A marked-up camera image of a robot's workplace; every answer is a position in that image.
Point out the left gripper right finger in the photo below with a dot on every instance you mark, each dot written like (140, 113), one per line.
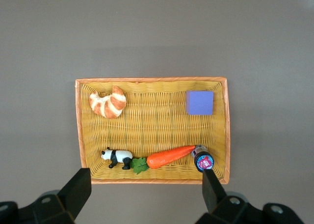
(213, 192)

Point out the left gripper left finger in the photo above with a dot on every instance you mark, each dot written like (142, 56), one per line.
(73, 192)

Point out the orange yellow wicker basket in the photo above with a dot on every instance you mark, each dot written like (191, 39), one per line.
(157, 130)

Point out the small bottle with pink cap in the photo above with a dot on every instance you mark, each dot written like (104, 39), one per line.
(204, 161)

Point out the orange toy carrot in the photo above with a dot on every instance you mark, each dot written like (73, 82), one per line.
(169, 156)

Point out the black white panda figure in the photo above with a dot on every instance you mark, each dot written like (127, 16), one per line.
(120, 156)

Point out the purple cube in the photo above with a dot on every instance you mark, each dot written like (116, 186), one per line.
(200, 103)

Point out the toy croissant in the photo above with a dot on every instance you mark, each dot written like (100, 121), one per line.
(110, 103)

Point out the brown table cover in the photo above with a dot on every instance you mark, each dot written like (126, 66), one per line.
(157, 25)

